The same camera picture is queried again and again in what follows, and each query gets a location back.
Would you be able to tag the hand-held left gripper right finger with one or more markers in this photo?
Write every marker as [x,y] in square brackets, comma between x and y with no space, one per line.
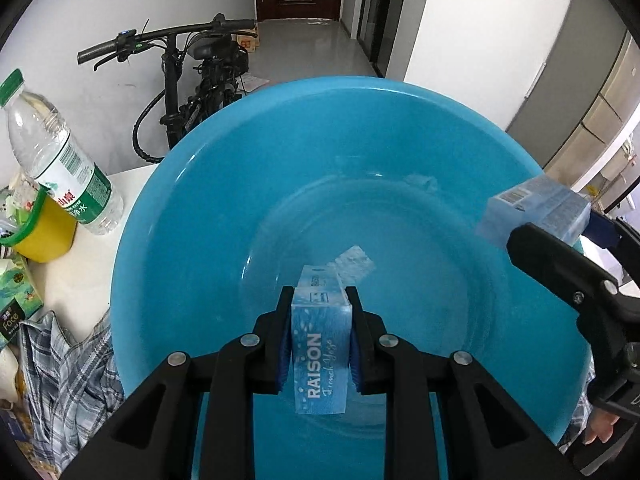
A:
[355,360]

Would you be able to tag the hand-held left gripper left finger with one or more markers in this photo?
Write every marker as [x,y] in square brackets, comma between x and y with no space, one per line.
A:
[283,355]

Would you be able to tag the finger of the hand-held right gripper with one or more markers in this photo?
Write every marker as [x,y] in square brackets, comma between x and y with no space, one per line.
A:
[560,270]
[600,227]

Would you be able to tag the small blue white-lettered box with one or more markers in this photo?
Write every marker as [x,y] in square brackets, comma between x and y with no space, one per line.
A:
[320,350]

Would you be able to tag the light blue barcode box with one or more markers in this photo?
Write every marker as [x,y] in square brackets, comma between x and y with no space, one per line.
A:
[535,205]

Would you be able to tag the blue plastic basin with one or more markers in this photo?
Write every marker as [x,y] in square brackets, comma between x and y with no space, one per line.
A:
[425,160]

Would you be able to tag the person's right hand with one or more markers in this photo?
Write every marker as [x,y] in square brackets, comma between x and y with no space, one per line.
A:
[597,427]

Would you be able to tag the beige refrigerator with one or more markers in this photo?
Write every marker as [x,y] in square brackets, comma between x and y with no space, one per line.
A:
[575,85]

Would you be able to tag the blue plaid cloth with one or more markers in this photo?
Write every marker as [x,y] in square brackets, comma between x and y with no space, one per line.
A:
[65,390]

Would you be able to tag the yellow plastic bin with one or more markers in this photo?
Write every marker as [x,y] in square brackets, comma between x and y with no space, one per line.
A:
[47,237]

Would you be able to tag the green tissue pack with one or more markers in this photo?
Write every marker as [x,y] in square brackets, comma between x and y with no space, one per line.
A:
[17,290]

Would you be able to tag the paper sheet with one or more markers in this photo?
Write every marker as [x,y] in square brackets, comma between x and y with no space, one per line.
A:
[254,81]

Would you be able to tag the black folding bicycle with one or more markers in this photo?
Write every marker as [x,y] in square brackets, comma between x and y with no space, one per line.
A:
[200,85]

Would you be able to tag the clear water bottle green label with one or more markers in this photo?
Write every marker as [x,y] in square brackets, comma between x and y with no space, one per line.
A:
[55,155]

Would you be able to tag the green white snack packets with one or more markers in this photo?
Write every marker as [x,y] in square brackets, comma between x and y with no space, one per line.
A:
[15,210]

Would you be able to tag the dark sliding door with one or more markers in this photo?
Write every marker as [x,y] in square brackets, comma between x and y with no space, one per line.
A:
[385,10]

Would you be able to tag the cardboard box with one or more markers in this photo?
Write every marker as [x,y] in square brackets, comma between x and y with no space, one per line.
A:
[248,40]

